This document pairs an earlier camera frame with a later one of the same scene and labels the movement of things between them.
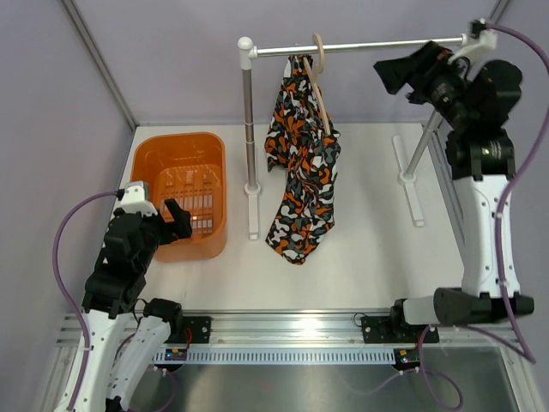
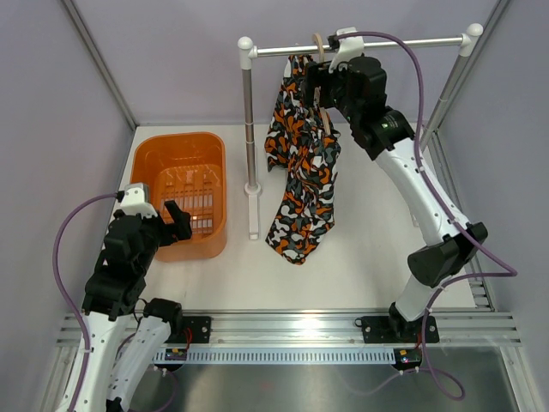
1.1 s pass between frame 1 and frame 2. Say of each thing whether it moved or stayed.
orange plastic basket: stayed
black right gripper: moved
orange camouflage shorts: stayed
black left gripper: stayed
